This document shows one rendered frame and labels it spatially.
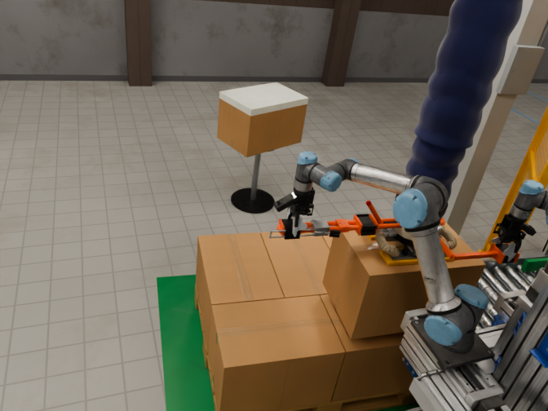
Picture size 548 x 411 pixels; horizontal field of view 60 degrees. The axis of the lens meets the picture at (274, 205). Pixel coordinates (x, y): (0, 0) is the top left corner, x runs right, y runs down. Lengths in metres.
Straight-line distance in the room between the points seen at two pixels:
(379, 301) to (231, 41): 5.47
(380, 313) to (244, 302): 0.72
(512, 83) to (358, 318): 1.90
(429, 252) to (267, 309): 1.15
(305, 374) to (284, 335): 0.21
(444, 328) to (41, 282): 2.68
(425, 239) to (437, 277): 0.13
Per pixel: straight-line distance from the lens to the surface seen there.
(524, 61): 3.43
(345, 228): 2.09
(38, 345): 3.19
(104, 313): 3.28
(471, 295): 1.81
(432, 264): 1.63
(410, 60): 8.58
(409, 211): 1.56
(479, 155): 3.65
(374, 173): 1.81
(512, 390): 2.01
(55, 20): 6.86
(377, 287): 2.16
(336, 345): 2.44
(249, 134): 3.66
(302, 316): 2.53
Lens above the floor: 2.33
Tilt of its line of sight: 32 degrees down
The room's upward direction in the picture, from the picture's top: 8 degrees clockwise
